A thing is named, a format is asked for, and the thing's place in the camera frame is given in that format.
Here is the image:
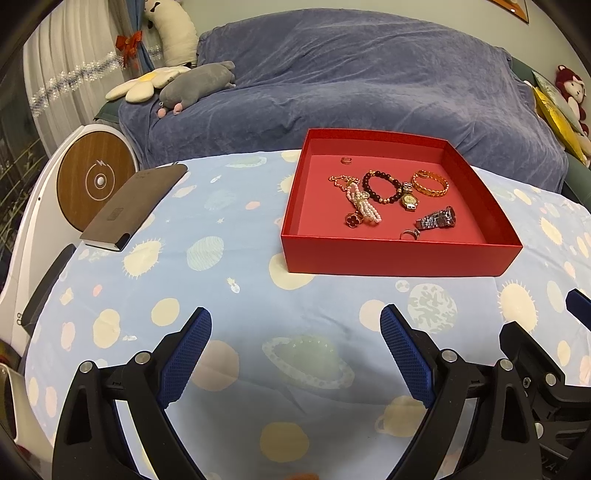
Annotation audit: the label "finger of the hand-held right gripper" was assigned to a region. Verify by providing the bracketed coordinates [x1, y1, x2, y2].
[565, 288, 591, 325]
[499, 320, 591, 408]

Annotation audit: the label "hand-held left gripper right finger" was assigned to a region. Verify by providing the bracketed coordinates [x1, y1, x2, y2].
[379, 303, 541, 480]

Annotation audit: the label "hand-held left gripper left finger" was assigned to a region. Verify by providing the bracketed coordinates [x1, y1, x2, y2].
[51, 306, 214, 480]

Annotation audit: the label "red cardboard box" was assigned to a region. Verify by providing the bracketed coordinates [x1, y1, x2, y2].
[281, 128, 523, 278]

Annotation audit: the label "silver metal watch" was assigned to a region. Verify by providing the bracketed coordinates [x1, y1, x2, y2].
[414, 205, 457, 231]

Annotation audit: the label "white pearl bracelet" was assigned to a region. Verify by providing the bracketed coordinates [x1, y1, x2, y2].
[345, 181, 383, 226]

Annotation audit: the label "gold metal watch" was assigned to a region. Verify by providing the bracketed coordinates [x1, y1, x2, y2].
[399, 182, 420, 214]

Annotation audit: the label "gold chain bracelet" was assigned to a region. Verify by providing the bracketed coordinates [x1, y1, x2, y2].
[329, 174, 363, 191]

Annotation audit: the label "light blue printed tablecloth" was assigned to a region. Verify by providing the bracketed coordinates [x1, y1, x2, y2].
[21, 148, 591, 480]

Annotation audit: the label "dark grey panel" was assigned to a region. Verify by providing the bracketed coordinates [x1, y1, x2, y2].
[21, 243, 77, 326]

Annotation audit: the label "brown leather case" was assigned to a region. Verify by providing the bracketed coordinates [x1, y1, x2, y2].
[80, 163, 189, 253]

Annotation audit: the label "yellow cushion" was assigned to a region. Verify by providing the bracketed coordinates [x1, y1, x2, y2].
[531, 69, 591, 168]

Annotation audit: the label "red plush toy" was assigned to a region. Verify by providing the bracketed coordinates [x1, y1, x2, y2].
[554, 64, 590, 137]

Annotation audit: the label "grey plush toy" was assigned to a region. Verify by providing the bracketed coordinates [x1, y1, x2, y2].
[156, 60, 238, 117]

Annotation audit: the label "cream flower cushion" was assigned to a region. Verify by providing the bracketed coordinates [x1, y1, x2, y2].
[105, 65, 193, 103]

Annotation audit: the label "blue plush blanket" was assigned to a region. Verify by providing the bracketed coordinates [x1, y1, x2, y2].
[117, 9, 568, 195]

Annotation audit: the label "white sheer curtain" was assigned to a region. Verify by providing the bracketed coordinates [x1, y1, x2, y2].
[21, 0, 162, 158]

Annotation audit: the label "red ribbon bow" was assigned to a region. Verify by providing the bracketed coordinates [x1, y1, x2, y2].
[115, 30, 144, 61]

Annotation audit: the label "cream plush toy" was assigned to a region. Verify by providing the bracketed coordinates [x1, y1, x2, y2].
[143, 0, 199, 68]

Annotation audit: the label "blue curtain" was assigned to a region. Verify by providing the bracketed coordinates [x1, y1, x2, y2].
[124, 0, 156, 77]

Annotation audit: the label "dark bead bracelet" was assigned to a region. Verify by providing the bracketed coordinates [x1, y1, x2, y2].
[362, 169, 403, 205]

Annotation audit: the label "orange picture frame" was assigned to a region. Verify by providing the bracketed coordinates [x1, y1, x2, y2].
[489, 0, 531, 23]

